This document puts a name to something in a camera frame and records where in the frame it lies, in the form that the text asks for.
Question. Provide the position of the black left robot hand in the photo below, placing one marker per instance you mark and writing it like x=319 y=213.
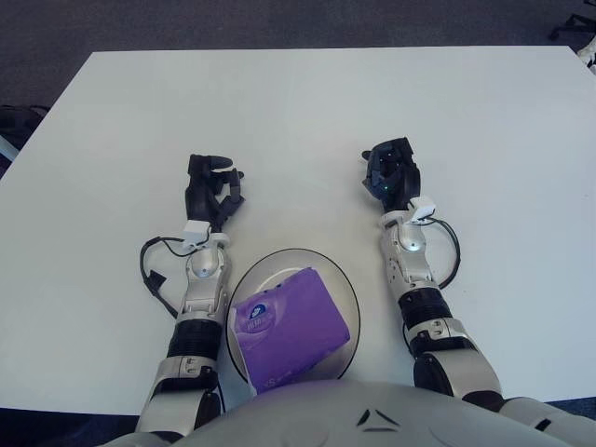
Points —
x=198 y=198

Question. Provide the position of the grey robot torso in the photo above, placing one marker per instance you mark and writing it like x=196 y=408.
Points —
x=372 y=419

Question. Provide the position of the purple tissue paper pack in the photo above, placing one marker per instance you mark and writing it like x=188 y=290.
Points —
x=293 y=326

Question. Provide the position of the pale blue bar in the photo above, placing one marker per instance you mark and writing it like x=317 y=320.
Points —
x=7 y=150

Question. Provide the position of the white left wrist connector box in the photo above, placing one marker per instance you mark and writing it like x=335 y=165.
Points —
x=195 y=232

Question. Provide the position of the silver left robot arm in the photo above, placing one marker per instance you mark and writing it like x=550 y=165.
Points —
x=202 y=279

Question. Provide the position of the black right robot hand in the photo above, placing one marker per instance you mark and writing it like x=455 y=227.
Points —
x=400 y=186

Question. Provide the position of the white plate with black rim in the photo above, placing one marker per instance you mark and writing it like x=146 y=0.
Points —
x=347 y=288

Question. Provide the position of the white right wrist connector box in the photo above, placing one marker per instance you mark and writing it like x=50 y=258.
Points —
x=423 y=206

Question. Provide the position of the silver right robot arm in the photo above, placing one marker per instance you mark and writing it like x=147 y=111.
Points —
x=419 y=288

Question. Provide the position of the black office chair base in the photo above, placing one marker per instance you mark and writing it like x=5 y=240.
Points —
x=575 y=28

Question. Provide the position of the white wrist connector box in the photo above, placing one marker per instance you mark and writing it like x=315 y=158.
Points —
x=423 y=206
x=195 y=232

